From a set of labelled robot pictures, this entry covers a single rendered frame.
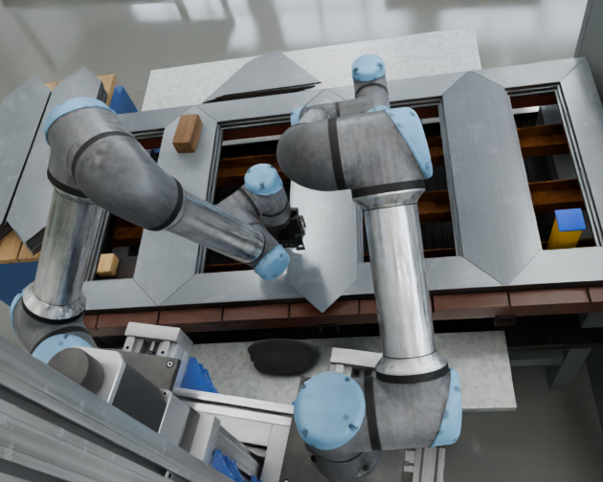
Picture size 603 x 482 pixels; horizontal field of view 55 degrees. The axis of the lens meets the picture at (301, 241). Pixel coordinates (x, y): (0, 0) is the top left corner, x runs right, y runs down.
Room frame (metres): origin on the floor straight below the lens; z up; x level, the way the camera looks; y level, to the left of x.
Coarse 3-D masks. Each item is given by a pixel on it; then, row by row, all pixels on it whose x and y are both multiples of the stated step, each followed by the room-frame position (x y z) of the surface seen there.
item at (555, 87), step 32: (320, 96) 1.38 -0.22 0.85; (512, 96) 1.12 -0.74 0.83; (224, 128) 1.41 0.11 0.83; (448, 160) 0.97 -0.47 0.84; (576, 160) 0.83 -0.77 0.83; (448, 192) 0.88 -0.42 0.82; (96, 256) 1.10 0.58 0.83; (448, 256) 0.69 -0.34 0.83; (480, 288) 0.57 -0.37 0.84; (512, 288) 0.55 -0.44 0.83; (544, 288) 0.52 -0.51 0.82
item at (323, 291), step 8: (328, 280) 0.74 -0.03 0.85; (336, 280) 0.73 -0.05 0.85; (344, 280) 0.72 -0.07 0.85; (352, 280) 0.71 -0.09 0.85; (296, 288) 0.75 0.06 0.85; (304, 288) 0.74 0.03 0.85; (312, 288) 0.73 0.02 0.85; (320, 288) 0.72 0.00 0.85; (328, 288) 0.71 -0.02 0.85; (336, 288) 0.71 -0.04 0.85; (344, 288) 0.70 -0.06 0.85; (304, 296) 0.72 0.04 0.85; (312, 296) 0.71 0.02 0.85; (320, 296) 0.70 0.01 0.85; (328, 296) 0.69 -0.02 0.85; (336, 296) 0.68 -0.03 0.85
